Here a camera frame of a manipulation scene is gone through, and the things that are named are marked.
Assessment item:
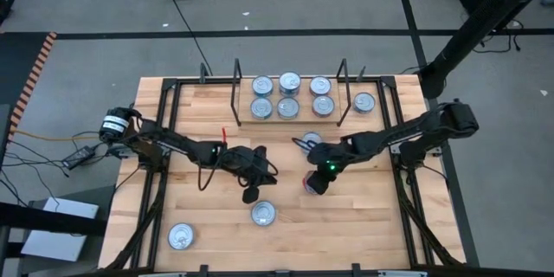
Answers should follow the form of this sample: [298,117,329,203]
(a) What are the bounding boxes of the red label seafood can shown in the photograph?
[301,170,318,195]

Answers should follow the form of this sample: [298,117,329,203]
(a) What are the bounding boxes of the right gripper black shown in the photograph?
[306,140,355,196]

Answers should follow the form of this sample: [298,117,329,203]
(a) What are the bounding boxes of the long black floor cable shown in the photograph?
[158,0,215,77]

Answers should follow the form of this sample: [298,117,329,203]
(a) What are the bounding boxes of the black power brick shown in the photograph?
[61,145,97,171]

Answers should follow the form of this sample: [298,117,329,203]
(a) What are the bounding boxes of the black mat orange striped edge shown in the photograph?
[0,31,58,139]

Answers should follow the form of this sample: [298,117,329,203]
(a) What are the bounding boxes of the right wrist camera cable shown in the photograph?
[291,136,313,153]

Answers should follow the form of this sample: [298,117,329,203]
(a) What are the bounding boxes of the bright blue label tuna can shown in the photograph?
[276,96,301,121]

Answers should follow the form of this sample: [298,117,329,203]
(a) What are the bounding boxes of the wooden shelf with black frame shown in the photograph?
[229,56,352,127]

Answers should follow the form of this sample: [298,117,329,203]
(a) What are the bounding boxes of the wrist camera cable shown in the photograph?
[291,136,313,153]
[197,146,280,192]

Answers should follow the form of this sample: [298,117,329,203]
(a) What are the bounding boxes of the red can fish picture label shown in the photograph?
[311,94,336,119]

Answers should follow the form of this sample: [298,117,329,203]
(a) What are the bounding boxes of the black desk bar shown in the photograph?
[0,201,109,238]

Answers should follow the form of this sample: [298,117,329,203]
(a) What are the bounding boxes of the red can with barcode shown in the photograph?
[250,200,278,228]

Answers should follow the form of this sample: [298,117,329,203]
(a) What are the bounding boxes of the white flat box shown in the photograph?
[20,196,100,263]

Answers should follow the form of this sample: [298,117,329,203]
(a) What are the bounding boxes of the black aluminium rig frame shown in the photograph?
[103,62,468,277]

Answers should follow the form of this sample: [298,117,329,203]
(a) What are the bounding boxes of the red can nutrition facts label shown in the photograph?
[308,75,333,98]

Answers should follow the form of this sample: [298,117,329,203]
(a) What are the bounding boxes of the silver lid seafood can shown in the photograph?
[277,70,303,98]

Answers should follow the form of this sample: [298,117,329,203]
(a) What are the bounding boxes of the orange floor cable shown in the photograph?
[12,129,103,143]

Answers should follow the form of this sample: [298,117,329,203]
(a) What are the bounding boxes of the blue white label tuna can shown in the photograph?
[249,96,274,121]
[251,74,275,99]
[352,91,377,115]

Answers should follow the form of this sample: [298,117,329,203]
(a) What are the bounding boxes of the teal label seafood can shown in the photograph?
[167,222,196,251]

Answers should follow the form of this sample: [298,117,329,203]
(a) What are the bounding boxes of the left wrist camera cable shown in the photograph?
[197,146,280,192]

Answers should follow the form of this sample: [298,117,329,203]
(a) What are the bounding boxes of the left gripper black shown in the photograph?
[223,145,279,205]

